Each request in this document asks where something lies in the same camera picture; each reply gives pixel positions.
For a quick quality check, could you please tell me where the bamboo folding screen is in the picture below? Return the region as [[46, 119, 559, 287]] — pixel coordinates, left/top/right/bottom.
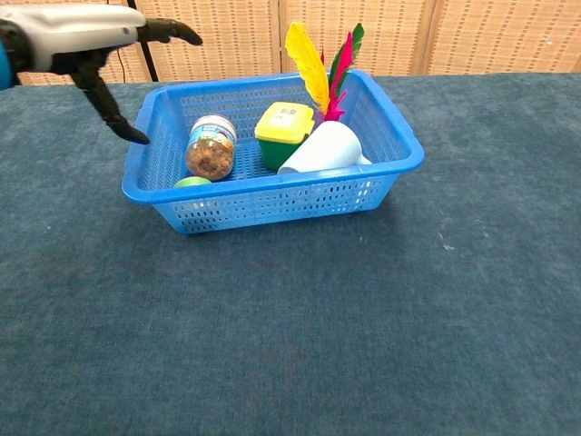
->
[[0, 0, 581, 87]]

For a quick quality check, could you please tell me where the small green lidded can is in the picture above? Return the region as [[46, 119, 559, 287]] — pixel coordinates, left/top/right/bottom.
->
[[173, 175, 213, 189]]

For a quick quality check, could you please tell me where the thin black hanging cable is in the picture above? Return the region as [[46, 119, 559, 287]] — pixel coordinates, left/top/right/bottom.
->
[[114, 46, 129, 84]]

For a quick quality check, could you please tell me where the dark blue table cloth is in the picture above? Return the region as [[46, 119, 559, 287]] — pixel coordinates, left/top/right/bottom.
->
[[0, 72, 581, 436]]

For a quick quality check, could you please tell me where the blue plastic basket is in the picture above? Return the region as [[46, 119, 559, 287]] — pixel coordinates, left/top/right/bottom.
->
[[121, 68, 426, 236]]

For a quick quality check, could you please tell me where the white plastic mug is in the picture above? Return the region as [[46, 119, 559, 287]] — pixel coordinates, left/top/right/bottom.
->
[[277, 121, 373, 176]]

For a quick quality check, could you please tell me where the green box yellow lid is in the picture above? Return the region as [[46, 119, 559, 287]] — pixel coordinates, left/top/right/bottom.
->
[[253, 102, 316, 172]]

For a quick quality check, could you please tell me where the clear jar blue white label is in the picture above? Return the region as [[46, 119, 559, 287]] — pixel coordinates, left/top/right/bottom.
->
[[184, 114, 239, 183]]

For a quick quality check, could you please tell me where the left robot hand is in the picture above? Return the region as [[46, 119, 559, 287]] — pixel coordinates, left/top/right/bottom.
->
[[0, 3, 204, 145]]

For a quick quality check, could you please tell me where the colourful feather shuttlecock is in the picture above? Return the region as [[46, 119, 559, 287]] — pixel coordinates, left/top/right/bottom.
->
[[284, 21, 366, 124]]

